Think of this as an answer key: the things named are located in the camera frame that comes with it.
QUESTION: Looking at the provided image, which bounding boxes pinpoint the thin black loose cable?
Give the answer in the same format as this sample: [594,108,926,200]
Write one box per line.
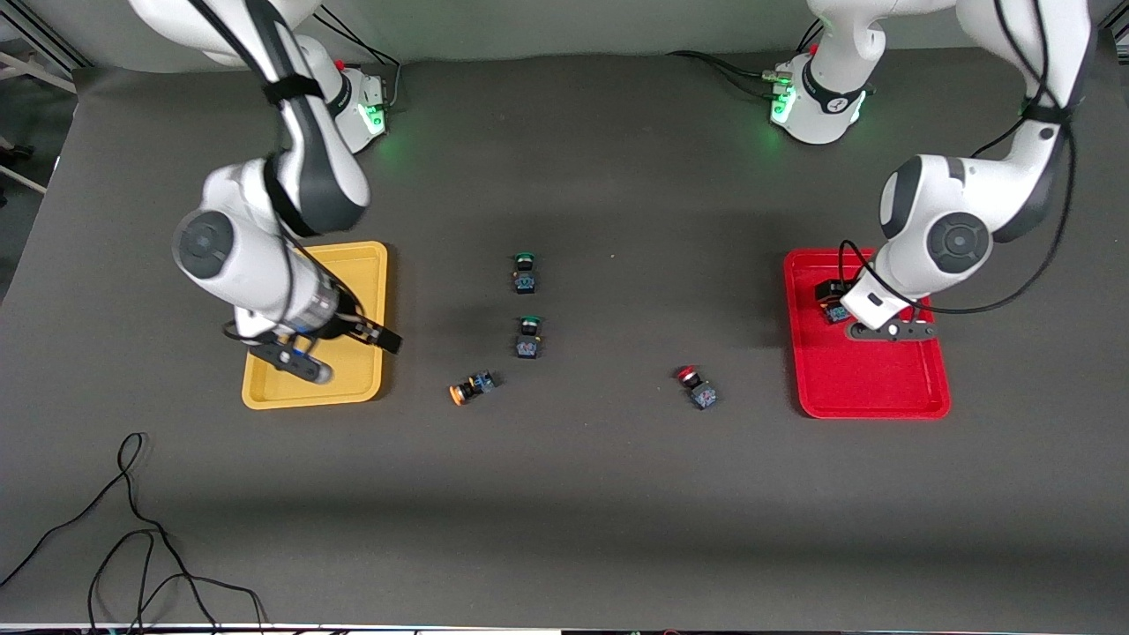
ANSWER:
[0,431,267,634]
[86,527,220,634]

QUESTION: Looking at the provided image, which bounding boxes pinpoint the white metal frame bar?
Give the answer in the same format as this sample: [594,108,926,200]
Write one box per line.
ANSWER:
[0,164,48,195]
[0,49,77,93]

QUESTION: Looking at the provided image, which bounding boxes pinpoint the dark grey table mat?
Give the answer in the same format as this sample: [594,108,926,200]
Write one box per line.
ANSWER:
[0,44,1129,631]

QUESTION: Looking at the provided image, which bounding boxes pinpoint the yellow plastic tray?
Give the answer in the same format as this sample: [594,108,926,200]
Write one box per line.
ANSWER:
[242,241,390,411]

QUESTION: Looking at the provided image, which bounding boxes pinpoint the black arm base cables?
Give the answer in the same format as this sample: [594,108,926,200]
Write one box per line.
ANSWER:
[667,19,826,98]
[313,4,404,116]

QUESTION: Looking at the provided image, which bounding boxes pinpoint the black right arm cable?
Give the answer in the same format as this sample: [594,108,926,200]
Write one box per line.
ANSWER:
[185,0,364,347]

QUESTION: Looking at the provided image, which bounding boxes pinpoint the yellow push button switch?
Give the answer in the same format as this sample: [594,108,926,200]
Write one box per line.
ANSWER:
[449,370,500,407]

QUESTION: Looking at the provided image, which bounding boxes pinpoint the black left arm base cables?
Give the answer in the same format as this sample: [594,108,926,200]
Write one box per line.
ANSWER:
[667,19,826,98]

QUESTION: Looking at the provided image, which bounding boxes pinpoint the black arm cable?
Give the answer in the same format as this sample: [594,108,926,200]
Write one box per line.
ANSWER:
[836,0,1079,317]
[185,0,364,347]

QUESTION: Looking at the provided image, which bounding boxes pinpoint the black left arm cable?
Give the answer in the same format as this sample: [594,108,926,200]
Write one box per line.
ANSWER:
[836,0,1079,317]

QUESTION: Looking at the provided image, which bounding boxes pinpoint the black right arm base cables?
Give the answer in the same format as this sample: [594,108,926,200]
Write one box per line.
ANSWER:
[313,4,404,116]

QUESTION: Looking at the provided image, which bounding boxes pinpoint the red plastic tray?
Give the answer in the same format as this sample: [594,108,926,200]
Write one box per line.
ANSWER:
[783,249,952,420]

